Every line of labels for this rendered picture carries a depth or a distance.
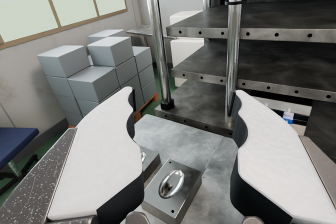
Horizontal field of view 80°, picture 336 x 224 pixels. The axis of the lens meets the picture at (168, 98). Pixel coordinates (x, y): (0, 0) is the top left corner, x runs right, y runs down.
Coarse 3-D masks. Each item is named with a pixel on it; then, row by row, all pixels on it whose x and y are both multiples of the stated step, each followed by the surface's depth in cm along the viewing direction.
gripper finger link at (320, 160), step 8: (304, 136) 8; (304, 144) 8; (312, 144) 8; (312, 152) 8; (320, 152) 8; (312, 160) 7; (320, 160) 7; (328, 160) 7; (320, 168) 7; (328, 168) 7; (320, 176) 7; (328, 176) 7; (328, 184) 6; (328, 192) 6
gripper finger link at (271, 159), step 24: (240, 96) 11; (240, 120) 9; (264, 120) 9; (240, 144) 10; (264, 144) 8; (288, 144) 8; (240, 168) 7; (264, 168) 7; (288, 168) 7; (312, 168) 7; (240, 192) 7; (264, 192) 6; (288, 192) 6; (312, 192) 6; (264, 216) 6; (288, 216) 6; (312, 216) 6
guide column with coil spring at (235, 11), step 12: (228, 12) 86; (240, 12) 84; (228, 24) 88; (240, 24) 87; (228, 36) 91; (228, 48) 93; (228, 60) 96; (228, 72) 99; (228, 84) 102; (228, 96) 105; (228, 108) 109; (228, 120) 113
